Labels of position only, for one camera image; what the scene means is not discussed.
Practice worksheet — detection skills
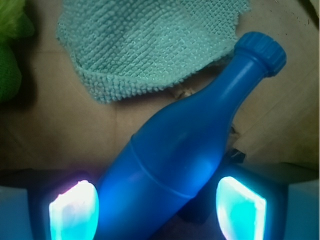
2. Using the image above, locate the blue plastic bottle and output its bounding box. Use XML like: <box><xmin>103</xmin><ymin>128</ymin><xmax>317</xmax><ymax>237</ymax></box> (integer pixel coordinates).
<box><xmin>95</xmin><ymin>32</ymin><xmax>287</xmax><ymax>240</ymax></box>

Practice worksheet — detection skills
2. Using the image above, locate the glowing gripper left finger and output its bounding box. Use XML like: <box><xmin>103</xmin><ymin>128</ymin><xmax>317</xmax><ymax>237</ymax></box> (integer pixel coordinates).
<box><xmin>27</xmin><ymin>171</ymin><xmax>100</xmax><ymax>240</ymax></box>

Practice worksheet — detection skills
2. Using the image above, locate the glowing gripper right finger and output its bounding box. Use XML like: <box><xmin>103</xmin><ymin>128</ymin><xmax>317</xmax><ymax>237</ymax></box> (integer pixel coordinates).
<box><xmin>197</xmin><ymin>164</ymin><xmax>288</xmax><ymax>240</ymax></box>

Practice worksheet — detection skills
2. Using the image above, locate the teal microfiber cloth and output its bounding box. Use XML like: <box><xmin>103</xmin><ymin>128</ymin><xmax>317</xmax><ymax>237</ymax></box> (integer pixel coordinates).
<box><xmin>56</xmin><ymin>0</ymin><xmax>250</xmax><ymax>104</ymax></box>

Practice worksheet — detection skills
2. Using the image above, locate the green plush toy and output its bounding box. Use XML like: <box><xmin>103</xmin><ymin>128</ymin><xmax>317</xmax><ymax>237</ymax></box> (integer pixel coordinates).
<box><xmin>0</xmin><ymin>0</ymin><xmax>35</xmax><ymax>103</ymax></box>

